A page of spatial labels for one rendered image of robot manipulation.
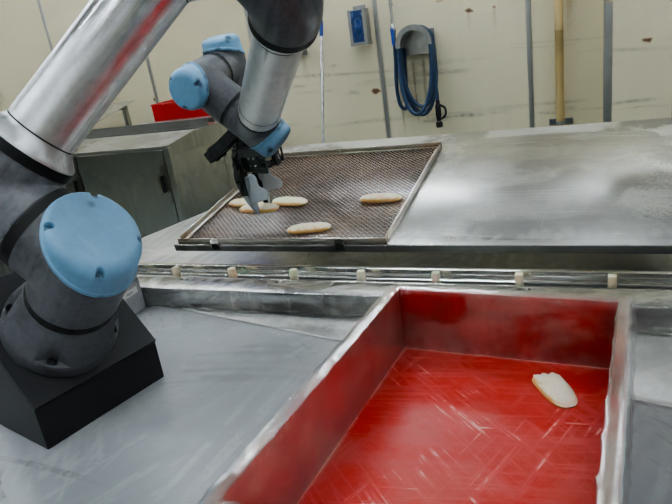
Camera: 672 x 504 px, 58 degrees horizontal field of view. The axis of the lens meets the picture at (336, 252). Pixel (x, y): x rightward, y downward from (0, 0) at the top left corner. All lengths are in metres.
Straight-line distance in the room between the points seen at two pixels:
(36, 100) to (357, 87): 4.32
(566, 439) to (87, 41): 0.70
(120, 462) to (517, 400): 0.50
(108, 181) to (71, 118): 3.49
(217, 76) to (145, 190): 2.99
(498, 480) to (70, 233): 0.54
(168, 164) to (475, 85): 2.30
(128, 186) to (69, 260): 3.45
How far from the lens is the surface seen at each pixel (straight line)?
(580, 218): 1.20
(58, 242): 0.74
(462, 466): 0.70
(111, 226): 0.77
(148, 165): 4.02
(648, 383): 0.86
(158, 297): 1.26
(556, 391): 0.80
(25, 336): 0.87
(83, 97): 0.78
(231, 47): 1.21
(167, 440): 0.85
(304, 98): 5.20
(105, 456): 0.86
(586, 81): 4.68
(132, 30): 0.78
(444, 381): 0.84
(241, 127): 1.09
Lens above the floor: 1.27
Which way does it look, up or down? 19 degrees down
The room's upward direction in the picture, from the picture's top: 8 degrees counter-clockwise
